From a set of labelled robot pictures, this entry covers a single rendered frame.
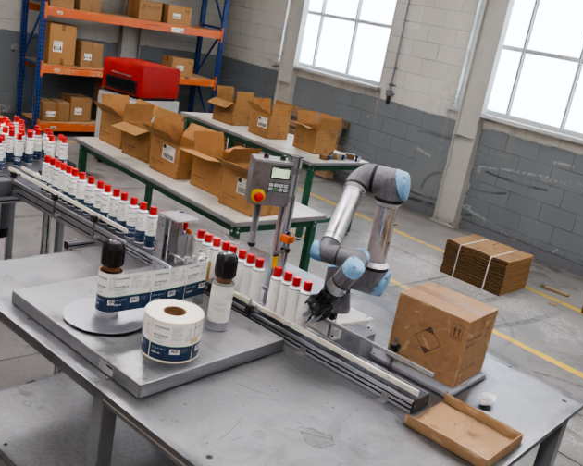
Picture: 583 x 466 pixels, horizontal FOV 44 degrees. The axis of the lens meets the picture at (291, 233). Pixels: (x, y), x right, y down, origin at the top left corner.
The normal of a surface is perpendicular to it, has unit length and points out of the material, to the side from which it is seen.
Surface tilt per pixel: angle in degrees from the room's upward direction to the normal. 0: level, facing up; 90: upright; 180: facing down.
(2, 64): 90
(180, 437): 0
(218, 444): 0
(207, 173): 90
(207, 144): 75
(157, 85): 90
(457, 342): 90
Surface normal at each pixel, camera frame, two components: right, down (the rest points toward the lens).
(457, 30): -0.74, 0.07
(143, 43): 0.65, 0.33
